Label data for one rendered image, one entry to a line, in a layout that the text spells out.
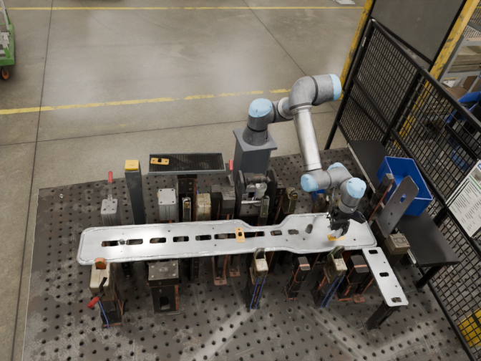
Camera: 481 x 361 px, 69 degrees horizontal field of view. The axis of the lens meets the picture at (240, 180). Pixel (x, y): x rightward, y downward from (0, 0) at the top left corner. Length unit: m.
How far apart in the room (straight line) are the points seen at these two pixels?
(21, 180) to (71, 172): 0.39
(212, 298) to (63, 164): 2.22
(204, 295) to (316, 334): 0.57
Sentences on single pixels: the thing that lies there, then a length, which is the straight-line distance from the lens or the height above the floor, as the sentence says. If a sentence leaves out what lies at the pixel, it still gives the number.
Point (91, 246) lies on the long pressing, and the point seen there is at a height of 1.00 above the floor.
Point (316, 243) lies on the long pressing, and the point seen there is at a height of 1.00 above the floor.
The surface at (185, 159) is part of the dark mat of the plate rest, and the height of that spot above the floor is 1.16.
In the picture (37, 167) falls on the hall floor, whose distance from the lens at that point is 3.64.
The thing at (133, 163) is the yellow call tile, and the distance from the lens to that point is 1.75.
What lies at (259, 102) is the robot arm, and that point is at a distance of 1.91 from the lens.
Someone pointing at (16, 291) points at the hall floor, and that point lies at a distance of 2.88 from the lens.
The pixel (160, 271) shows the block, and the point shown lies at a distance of 1.52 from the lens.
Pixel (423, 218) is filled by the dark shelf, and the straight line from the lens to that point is 2.05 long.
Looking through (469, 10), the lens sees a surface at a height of 1.54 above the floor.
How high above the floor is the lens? 2.34
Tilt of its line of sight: 45 degrees down
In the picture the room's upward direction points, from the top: 9 degrees clockwise
